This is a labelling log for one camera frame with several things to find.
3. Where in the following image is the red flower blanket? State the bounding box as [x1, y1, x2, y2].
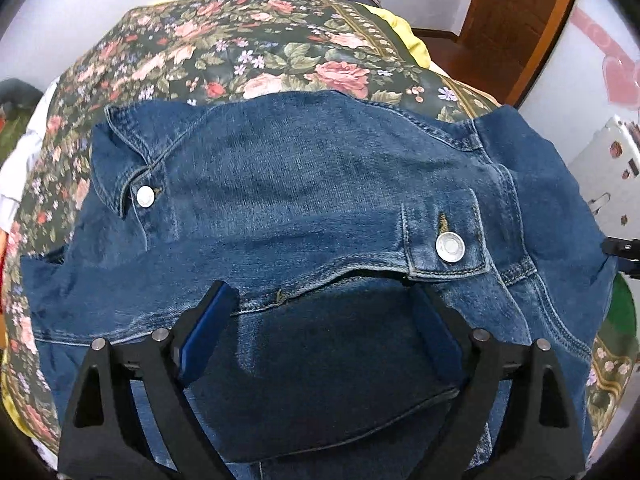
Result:
[0, 230, 12, 316]

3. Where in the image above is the white cloth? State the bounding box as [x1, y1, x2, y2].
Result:
[0, 80, 56, 231]

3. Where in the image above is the green cloth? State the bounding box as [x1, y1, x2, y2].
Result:
[607, 272, 640, 341]

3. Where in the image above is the blue denim jacket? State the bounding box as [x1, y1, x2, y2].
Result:
[20, 87, 621, 480]

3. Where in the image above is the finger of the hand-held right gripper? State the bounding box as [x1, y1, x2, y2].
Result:
[600, 237, 640, 278]

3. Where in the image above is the grey pillow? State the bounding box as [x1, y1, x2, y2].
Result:
[0, 77, 45, 111]

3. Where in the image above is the brown wooden door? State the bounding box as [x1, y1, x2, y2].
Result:
[457, 0, 583, 108]

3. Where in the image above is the dark floral bedspread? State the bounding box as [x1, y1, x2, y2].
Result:
[0, 0, 640, 456]

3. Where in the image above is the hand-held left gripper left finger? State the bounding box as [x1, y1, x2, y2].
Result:
[57, 281, 241, 480]

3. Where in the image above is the white cabinet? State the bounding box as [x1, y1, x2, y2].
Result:
[567, 115, 640, 241]

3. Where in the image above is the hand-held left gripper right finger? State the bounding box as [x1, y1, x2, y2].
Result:
[410, 285, 588, 480]

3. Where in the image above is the pink wall sticker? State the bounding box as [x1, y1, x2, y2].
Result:
[575, 7, 640, 106]

